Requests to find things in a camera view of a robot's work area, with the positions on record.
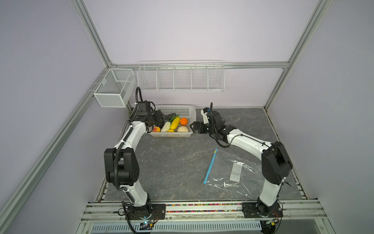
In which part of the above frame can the yellow red toy peach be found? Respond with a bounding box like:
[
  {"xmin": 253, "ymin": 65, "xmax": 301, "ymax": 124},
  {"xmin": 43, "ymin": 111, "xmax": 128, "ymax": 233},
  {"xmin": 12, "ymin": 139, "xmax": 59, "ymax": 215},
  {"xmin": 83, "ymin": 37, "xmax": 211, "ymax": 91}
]
[{"xmin": 153, "ymin": 126, "xmax": 161, "ymax": 132}]

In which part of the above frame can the clear zip top bag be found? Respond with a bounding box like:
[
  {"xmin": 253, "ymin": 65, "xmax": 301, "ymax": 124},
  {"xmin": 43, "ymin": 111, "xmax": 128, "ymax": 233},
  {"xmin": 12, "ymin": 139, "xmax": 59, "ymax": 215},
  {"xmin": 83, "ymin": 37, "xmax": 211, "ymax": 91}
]
[{"xmin": 203, "ymin": 149, "xmax": 265, "ymax": 199}]

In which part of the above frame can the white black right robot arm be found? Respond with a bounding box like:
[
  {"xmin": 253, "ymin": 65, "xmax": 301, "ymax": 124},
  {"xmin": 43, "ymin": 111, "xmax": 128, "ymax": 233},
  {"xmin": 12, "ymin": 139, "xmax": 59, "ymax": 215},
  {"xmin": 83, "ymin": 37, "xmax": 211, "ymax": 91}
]
[{"xmin": 190, "ymin": 108, "xmax": 293, "ymax": 217}]

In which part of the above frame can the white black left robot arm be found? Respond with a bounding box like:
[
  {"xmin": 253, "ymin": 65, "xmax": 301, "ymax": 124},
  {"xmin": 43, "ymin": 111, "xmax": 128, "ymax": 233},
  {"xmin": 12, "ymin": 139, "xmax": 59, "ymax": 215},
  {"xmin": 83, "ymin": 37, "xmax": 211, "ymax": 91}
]
[{"xmin": 104, "ymin": 87, "xmax": 165, "ymax": 219}]

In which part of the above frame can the orange toy fruit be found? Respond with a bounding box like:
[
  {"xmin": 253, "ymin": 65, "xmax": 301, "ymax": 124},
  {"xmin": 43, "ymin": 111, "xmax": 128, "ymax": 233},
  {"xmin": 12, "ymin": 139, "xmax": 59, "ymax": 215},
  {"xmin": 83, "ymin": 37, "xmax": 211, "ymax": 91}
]
[{"xmin": 180, "ymin": 118, "xmax": 189, "ymax": 126}]

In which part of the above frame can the beige toy garlic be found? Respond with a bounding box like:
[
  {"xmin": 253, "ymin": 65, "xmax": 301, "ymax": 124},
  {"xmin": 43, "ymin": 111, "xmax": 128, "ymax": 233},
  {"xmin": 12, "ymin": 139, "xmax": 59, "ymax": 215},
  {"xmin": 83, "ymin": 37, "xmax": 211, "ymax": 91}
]
[{"xmin": 177, "ymin": 126, "xmax": 189, "ymax": 133}]

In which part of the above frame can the white perforated plastic basket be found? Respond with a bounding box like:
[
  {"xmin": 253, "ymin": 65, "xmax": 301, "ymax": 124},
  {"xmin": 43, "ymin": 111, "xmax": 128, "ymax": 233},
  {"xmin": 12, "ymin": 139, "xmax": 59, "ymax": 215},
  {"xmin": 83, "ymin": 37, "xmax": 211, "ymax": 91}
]
[{"xmin": 150, "ymin": 105, "xmax": 196, "ymax": 137}]

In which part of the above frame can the white vent grille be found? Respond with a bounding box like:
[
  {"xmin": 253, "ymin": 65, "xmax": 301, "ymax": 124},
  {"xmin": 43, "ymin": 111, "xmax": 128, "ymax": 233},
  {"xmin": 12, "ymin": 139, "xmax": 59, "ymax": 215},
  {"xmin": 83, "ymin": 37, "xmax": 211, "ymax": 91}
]
[{"xmin": 91, "ymin": 220, "xmax": 262, "ymax": 234}]

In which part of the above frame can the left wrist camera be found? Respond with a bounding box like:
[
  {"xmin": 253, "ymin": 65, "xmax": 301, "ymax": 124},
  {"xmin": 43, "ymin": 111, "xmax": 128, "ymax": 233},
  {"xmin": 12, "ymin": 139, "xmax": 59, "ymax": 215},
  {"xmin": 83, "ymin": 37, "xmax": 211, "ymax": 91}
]
[{"xmin": 136, "ymin": 101, "xmax": 152, "ymax": 117}]

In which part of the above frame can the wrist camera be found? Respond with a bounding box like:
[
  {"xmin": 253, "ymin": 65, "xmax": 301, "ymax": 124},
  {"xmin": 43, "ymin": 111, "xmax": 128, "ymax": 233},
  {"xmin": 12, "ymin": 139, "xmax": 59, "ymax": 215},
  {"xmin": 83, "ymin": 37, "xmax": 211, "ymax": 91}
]
[
  {"xmin": 136, "ymin": 101, "xmax": 152, "ymax": 117},
  {"xmin": 201, "ymin": 107, "xmax": 210, "ymax": 124}
]

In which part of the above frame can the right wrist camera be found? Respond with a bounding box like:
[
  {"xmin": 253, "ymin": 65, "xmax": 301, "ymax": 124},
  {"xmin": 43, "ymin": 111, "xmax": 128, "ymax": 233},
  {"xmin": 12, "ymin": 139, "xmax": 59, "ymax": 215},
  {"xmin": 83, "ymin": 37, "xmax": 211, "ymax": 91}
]
[{"xmin": 201, "ymin": 107, "xmax": 210, "ymax": 124}]

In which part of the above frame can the white wire wall shelf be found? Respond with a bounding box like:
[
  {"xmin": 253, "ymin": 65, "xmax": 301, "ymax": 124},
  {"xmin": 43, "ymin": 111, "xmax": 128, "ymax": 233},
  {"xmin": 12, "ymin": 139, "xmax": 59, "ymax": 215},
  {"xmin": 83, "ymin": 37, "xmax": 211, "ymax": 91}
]
[{"xmin": 137, "ymin": 60, "xmax": 226, "ymax": 92}]

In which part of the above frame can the white mesh wall box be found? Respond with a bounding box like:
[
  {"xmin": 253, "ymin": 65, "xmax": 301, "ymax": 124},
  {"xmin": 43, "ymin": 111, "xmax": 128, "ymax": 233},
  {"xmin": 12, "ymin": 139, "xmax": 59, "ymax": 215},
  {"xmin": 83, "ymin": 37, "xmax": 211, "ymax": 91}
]
[{"xmin": 94, "ymin": 68, "xmax": 136, "ymax": 108}]

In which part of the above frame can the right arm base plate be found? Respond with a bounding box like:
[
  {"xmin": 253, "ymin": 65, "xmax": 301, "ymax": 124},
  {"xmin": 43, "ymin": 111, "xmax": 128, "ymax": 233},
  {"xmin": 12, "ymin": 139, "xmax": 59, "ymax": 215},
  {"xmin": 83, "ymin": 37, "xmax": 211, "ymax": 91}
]
[{"xmin": 242, "ymin": 202, "xmax": 283, "ymax": 218}]

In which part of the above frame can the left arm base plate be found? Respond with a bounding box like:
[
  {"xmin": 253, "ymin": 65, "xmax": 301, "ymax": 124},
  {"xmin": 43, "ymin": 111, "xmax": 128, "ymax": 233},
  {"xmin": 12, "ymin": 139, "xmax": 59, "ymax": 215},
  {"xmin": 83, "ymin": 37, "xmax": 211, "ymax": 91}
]
[{"xmin": 127, "ymin": 203, "xmax": 166, "ymax": 220}]

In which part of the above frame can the aluminium front rail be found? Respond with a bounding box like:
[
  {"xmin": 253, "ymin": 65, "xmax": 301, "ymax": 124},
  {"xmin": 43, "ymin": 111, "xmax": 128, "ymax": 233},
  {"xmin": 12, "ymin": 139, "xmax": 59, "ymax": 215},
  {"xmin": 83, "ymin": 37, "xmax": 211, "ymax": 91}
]
[{"xmin": 81, "ymin": 200, "xmax": 327, "ymax": 223}]

